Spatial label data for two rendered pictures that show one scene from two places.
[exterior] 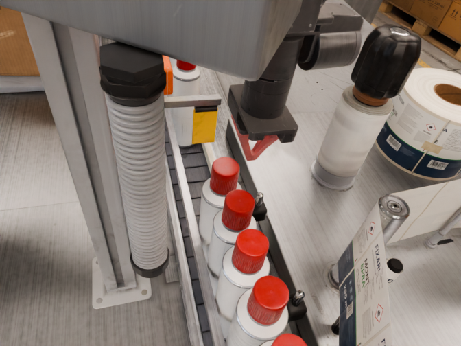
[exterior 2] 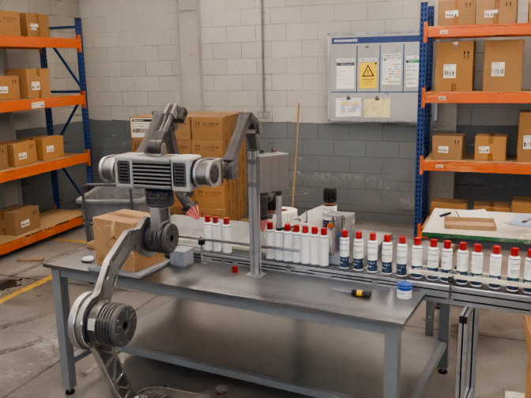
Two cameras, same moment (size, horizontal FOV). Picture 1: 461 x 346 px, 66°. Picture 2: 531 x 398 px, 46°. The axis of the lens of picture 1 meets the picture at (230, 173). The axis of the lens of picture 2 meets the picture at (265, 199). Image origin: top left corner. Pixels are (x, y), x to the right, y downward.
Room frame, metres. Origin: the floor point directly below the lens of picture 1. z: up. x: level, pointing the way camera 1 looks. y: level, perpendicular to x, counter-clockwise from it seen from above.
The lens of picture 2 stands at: (-2.21, 2.21, 1.93)
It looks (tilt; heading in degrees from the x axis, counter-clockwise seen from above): 12 degrees down; 319
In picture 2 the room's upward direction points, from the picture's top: 1 degrees counter-clockwise
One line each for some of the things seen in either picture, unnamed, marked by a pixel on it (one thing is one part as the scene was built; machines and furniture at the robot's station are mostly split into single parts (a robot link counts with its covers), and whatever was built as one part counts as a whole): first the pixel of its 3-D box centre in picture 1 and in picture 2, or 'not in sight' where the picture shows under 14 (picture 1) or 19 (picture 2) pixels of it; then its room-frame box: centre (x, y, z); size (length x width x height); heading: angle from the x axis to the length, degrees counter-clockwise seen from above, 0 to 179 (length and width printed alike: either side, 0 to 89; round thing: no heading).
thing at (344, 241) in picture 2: not in sight; (344, 249); (-0.11, -0.15, 0.98); 0.05 x 0.05 x 0.20
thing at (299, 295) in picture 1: (278, 313); not in sight; (0.21, -0.10, 0.89); 0.06 x 0.03 x 0.12; 112
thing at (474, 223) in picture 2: not in sight; (469, 223); (0.07, -1.64, 0.82); 0.34 x 0.24 x 0.03; 33
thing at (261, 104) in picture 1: (265, 93); (262, 211); (0.39, -0.03, 1.13); 0.10 x 0.07 x 0.07; 22
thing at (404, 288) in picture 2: not in sight; (404, 290); (-0.49, -0.15, 0.87); 0.07 x 0.07 x 0.07
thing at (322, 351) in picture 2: not in sight; (258, 321); (0.54, -0.11, 0.40); 2.04 x 1.25 x 0.81; 22
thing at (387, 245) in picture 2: not in sight; (386, 254); (-0.31, -0.24, 0.98); 0.05 x 0.05 x 0.20
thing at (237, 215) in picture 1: (229, 250); (279, 241); (0.24, -0.02, 0.98); 0.05 x 0.05 x 0.20
